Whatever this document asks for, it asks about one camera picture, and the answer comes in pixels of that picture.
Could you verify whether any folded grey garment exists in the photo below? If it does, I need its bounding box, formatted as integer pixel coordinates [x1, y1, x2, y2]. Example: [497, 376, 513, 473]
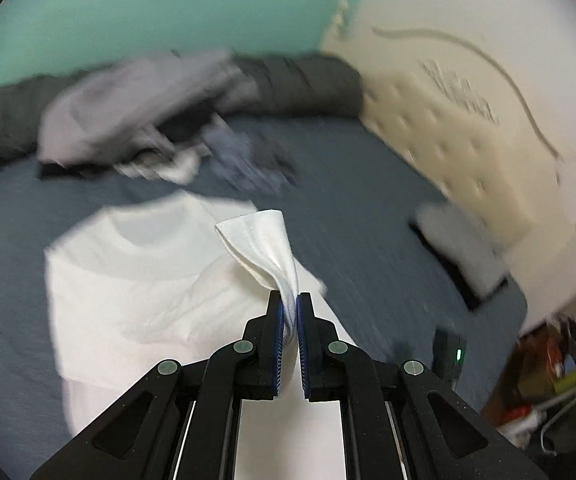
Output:
[413, 202, 508, 301]

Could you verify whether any cream tufted headboard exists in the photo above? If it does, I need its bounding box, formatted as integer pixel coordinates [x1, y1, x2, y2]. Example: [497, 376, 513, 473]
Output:
[320, 0, 576, 328]

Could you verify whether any black and white garment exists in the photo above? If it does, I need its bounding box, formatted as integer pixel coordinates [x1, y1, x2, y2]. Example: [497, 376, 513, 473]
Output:
[114, 148, 204, 185]

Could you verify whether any blue-grey crumpled garment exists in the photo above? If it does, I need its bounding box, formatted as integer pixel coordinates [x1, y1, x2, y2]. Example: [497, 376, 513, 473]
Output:
[201, 122, 297, 195]

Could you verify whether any grey shirt pile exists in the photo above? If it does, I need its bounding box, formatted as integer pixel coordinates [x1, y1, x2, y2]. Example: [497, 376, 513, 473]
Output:
[37, 50, 260, 168]

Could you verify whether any dark grey rolled duvet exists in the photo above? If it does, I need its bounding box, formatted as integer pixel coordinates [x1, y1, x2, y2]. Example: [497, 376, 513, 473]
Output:
[0, 52, 363, 178]

